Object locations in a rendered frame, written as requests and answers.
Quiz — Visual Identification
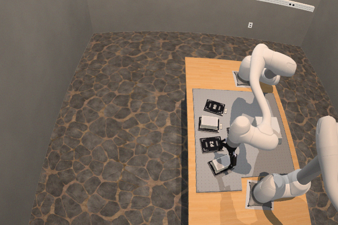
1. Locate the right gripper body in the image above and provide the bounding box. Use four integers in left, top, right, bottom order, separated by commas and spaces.
225, 143, 237, 154

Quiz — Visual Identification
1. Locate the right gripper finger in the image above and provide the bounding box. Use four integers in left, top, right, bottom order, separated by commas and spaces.
218, 138, 227, 151
228, 151, 237, 169

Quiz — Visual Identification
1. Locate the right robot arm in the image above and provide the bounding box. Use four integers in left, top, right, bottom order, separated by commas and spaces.
226, 44, 297, 151

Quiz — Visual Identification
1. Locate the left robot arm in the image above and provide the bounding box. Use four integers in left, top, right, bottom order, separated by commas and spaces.
248, 116, 338, 212

